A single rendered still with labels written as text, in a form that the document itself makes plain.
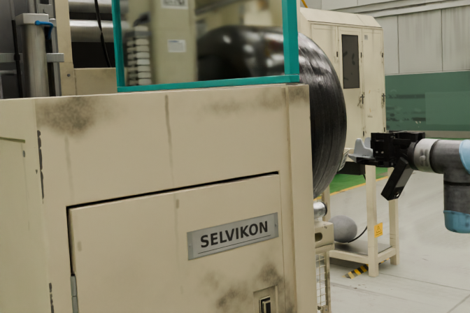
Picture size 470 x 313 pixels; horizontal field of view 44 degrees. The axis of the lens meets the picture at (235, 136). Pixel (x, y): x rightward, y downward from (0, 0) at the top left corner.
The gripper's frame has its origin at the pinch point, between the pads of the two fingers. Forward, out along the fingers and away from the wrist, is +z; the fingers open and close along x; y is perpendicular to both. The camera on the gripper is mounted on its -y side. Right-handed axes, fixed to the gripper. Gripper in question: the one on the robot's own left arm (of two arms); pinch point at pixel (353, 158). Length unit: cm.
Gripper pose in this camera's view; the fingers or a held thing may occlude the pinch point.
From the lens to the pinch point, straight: 148.5
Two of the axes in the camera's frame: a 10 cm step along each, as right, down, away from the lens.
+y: -0.5, -10.0, -0.8
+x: -7.9, 0.9, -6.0
